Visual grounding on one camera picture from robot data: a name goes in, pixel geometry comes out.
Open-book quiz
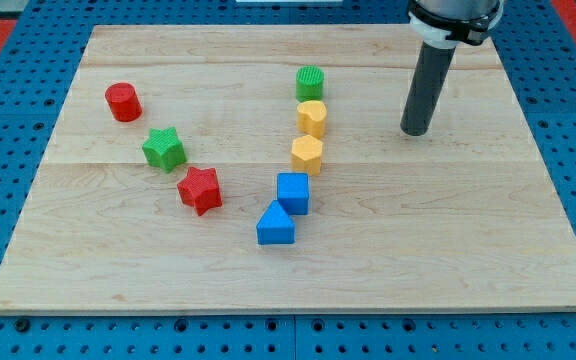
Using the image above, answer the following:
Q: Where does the yellow heart block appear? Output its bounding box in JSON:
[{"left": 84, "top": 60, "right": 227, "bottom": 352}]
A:
[{"left": 296, "top": 100, "right": 327, "bottom": 139}]

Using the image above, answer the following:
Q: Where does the green cylinder block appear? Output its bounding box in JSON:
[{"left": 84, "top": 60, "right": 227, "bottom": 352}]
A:
[{"left": 295, "top": 65, "right": 325, "bottom": 102}]

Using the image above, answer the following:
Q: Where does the blue triangle block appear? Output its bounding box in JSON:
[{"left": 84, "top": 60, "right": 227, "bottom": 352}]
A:
[{"left": 256, "top": 200, "right": 295, "bottom": 245}]

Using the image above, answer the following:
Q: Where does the green star block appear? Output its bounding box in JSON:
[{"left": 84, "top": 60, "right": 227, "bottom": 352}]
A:
[{"left": 142, "top": 127, "right": 187, "bottom": 173}]

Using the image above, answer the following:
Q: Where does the red cylinder block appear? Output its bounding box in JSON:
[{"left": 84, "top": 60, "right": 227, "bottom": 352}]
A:
[{"left": 105, "top": 82, "right": 142, "bottom": 122}]

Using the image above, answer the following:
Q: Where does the blue cube block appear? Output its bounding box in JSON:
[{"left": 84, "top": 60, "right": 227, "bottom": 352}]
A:
[{"left": 277, "top": 172, "right": 310, "bottom": 215}]

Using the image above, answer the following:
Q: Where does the red star block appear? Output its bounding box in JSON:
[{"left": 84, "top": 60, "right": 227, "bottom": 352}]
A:
[{"left": 177, "top": 166, "right": 223, "bottom": 216}]

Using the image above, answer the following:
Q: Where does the yellow hexagon block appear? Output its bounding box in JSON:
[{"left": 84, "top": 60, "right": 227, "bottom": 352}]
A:
[{"left": 291, "top": 135, "right": 323, "bottom": 175}]

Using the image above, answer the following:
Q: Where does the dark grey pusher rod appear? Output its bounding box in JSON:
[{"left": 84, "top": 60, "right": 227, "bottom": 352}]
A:
[{"left": 400, "top": 43, "right": 455, "bottom": 136}]

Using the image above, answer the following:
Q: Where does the wooden board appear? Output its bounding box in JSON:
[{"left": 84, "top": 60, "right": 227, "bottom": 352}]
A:
[{"left": 0, "top": 25, "right": 576, "bottom": 316}]

